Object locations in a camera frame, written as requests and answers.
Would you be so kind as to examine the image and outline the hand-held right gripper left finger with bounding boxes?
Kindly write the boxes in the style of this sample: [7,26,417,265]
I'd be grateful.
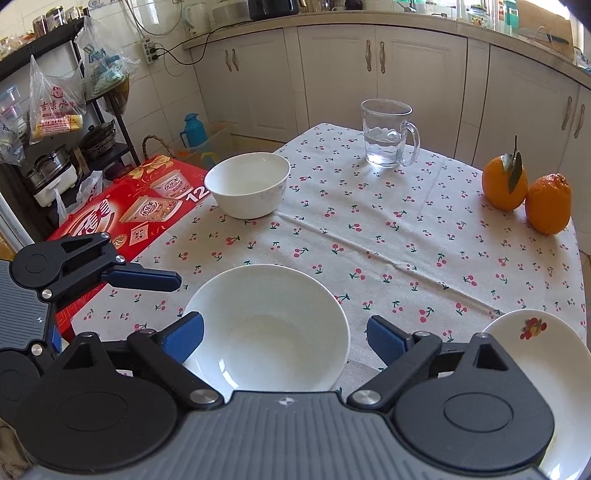
[54,311,222,409]

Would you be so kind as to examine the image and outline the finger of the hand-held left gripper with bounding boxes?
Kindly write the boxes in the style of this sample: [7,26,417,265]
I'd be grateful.
[41,233,182,302]
[28,342,61,374]

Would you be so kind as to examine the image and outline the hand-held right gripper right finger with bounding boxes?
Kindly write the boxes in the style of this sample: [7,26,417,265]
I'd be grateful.
[347,315,532,413]

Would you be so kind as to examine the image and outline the white ceramic bowl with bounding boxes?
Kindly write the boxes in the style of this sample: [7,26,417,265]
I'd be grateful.
[204,152,291,219]
[182,264,350,398]

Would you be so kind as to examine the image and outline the white fruit-print plate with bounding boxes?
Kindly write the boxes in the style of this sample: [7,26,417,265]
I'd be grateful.
[481,309,591,480]

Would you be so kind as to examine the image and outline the red printed carton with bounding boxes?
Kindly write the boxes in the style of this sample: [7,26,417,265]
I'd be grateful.
[46,155,213,340]

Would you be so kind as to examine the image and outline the white plastic bag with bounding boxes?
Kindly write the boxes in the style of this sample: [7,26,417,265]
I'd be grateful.
[55,170,105,217]

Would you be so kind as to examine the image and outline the cherry-print tablecloth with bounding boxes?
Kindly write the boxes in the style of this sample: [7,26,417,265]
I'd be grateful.
[71,121,581,370]

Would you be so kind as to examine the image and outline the wicker basket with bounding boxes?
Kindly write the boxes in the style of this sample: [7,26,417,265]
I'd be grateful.
[141,135,178,162]

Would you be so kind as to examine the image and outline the steel steamer pot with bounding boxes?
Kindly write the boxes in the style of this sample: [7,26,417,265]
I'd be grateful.
[24,144,77,208]

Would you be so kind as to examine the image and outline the black cooking pot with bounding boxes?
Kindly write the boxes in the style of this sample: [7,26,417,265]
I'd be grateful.
[78,120,118,161]

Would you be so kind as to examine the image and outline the teal thermos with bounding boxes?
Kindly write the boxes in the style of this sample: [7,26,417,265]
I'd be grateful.
[180,113,208,149]

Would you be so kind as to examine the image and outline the clear plastic bin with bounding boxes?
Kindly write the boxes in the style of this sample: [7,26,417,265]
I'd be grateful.
[201,122,232,160]

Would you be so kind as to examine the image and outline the clear plastic bag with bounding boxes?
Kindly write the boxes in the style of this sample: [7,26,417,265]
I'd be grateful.
[0,111,26,167]

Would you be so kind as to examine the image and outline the orange with green leaf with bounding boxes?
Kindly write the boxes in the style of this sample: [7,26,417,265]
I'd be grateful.
[481,135,528,212]

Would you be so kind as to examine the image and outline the red-print plastic bag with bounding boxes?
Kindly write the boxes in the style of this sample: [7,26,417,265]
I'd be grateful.
[28,54,88,145]

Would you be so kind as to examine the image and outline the clear glass mug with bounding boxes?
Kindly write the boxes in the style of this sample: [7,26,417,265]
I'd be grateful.
[361,98,422,168]

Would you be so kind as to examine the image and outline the orange without leaf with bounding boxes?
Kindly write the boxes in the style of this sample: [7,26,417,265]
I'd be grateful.
[525,173,572,235]

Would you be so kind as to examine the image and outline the blue-print plastic bag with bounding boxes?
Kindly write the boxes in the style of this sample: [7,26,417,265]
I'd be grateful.
[74,7,141,97]

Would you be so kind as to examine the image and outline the black shelf rack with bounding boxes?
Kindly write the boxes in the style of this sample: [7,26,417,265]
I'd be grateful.
[0,18,141,241]

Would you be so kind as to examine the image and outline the white kitchen cabinets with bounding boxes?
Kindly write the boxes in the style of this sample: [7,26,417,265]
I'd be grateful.
[182,23,591,259]

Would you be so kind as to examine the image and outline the white electric kettle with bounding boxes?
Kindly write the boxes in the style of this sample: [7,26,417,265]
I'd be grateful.
[182,2,208,35]

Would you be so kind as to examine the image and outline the white lidded pot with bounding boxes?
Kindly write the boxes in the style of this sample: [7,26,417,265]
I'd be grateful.
[212,2,250,28]

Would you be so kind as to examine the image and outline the black countertop appliance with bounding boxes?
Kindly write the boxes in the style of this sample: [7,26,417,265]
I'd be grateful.
[247,0,301,21]

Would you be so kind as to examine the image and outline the kitchen countertop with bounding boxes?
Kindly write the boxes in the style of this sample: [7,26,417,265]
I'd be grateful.
[181,7,591,86]

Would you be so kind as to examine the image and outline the kitchen knife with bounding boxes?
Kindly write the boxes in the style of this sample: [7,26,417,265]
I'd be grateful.
[531,28,571,47]

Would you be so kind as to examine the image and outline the black power cable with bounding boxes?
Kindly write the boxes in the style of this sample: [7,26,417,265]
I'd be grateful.
[152,18,222,65]

